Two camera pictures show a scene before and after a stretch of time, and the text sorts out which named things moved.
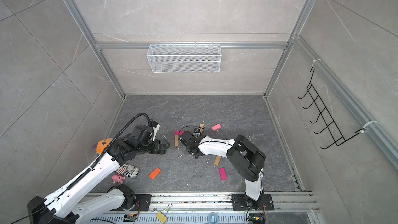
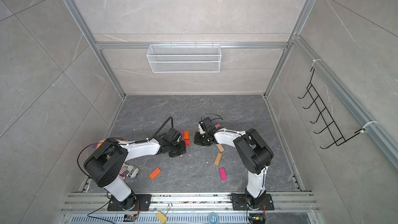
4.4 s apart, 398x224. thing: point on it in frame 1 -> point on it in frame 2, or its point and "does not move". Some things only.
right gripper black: [189, 151] -> [198, 140]
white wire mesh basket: [183, 58] does not move
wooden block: [217, 160] does not move
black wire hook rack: [331, 127] does not move
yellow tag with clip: [161, 217] does not move
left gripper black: [158, 149] -> [183, 149]
